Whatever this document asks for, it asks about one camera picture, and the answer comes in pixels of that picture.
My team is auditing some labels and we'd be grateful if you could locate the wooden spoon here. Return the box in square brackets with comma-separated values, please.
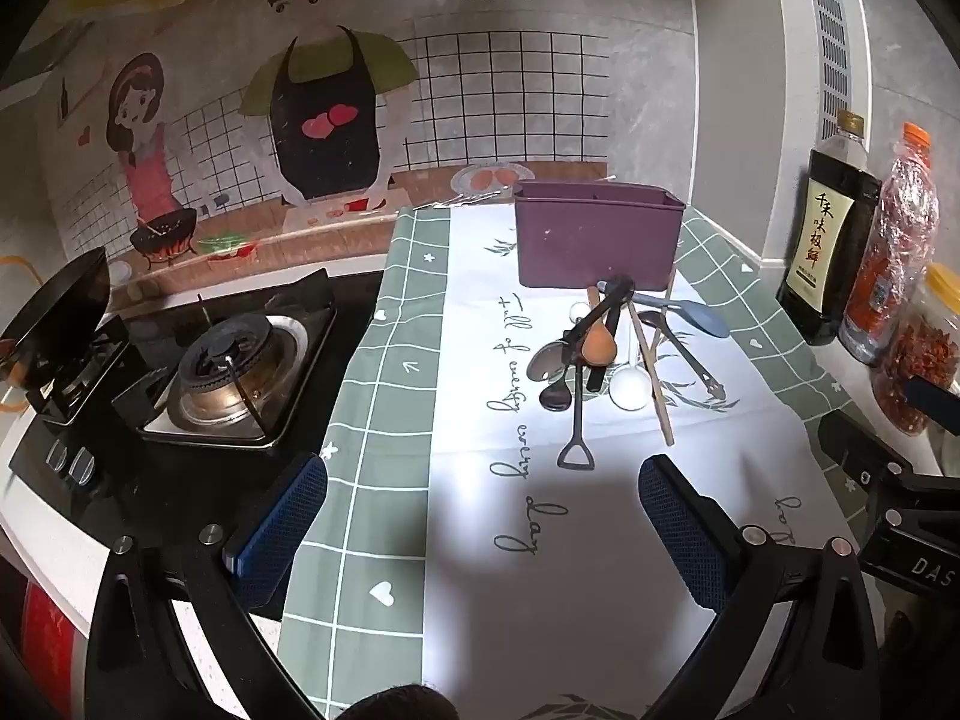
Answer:
[581, 281, 620, 367]

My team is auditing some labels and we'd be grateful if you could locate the black frying pan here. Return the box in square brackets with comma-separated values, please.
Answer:
[0, 246, 113, 395]

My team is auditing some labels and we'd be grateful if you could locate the purple plastic utensil holder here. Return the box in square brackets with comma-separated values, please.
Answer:
[514, 180, 687, 293]

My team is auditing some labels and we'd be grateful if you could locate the black flat-handled utensil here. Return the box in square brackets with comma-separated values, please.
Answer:
[585, 292, 627, 393]

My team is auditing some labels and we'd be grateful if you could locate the cartoon couple wall sticker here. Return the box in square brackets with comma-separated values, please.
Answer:
[0, 0, 695, 275]

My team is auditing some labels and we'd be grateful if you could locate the red object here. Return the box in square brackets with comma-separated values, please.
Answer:
[21, 581, 80, 665]

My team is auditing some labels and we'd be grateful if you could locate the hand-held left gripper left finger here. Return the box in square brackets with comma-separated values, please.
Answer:
[84, 451, 329, 720]

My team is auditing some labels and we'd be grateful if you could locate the yellow-lidded chili jar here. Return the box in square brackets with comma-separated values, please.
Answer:
[872, 264, 960, 436]

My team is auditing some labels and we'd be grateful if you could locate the dark soy sauce bottle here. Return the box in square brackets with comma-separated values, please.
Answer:
[776, 109, 884, 347]

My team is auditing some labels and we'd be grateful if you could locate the shovel-shaped metal spoon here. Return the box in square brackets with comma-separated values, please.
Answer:
[556, 360, 597, 472]

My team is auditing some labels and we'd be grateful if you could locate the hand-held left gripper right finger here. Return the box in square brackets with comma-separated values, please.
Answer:
[637, 454, 901, 720]

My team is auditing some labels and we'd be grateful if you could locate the white ceramic spoon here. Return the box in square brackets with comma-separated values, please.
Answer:
[607, 364, 650, 412]

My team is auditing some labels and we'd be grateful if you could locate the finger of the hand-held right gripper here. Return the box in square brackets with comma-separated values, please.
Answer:
[817, 411, 960, 533]
[902, 377, 960, 422]

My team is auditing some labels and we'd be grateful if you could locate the grey wall vent grille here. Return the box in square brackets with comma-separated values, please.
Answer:
[806, 0, 861, 137]

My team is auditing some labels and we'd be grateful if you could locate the black spoon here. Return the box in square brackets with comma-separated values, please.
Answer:
[541, 279, 637, 413]

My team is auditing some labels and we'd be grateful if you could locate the orange-capped plastic bottle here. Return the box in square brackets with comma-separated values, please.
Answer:
[838, 123, 941, 367]

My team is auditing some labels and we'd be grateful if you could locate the black gas stove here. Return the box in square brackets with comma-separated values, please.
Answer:
[7, 268, 385, 537]

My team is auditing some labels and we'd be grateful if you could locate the green checked white tablecloth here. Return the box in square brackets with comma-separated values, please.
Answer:
[277, 202, 878, 720]

